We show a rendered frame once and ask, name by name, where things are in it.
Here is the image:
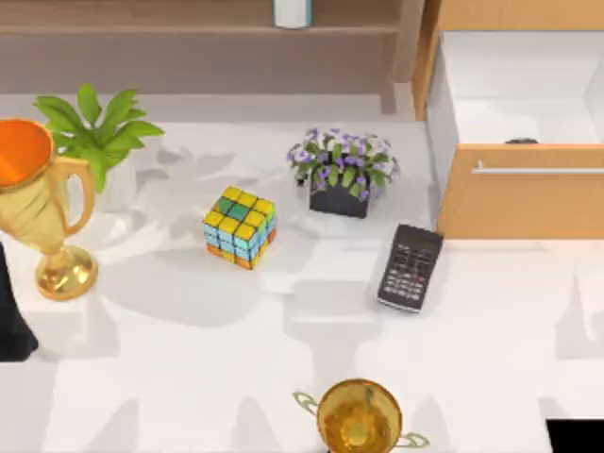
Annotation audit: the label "white and teal container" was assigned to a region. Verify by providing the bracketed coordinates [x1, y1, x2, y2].
[273, 0, 314, 30]

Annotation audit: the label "gold trophy with pale handles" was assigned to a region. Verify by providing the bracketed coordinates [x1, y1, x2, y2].
[292, 377, 431, 453]

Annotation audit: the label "long metal drawer handle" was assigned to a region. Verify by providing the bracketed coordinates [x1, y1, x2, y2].
[471, 160, 604, 176]

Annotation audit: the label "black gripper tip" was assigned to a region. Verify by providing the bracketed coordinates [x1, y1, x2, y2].
[0, 242, 40, 363]

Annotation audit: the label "pale wooden cupboard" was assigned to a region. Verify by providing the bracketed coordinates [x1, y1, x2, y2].
[411, 0, 604, 122]

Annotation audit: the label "colourful puzzle cube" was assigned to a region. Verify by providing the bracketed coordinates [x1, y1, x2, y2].
[203, 185, 278, 272]

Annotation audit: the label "pale wooden drawer front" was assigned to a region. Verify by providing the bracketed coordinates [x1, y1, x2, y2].
[437, 143, 604, 242]

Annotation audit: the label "purple flowers in black pot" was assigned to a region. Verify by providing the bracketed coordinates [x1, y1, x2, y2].
[287, 126, 401, 220]

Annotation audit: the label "black calculator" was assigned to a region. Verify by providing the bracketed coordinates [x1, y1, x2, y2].
[377, 223, 445, 314]

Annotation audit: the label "green leafy plant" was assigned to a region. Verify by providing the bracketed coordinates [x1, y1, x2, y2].
[32, 83, 166, 194]

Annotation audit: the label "white open drawer box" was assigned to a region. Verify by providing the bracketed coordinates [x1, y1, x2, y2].
[426, 30, 604, 186]

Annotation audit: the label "brown wooden open shelf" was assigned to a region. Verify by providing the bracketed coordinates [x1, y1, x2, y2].
[0, 0, 426, 115]

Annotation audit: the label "black block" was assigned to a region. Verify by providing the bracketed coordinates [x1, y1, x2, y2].
[545, 418, 604, 453]

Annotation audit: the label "tall gold trophy cup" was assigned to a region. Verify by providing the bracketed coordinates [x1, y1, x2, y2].
[0, 117, 100, 302]

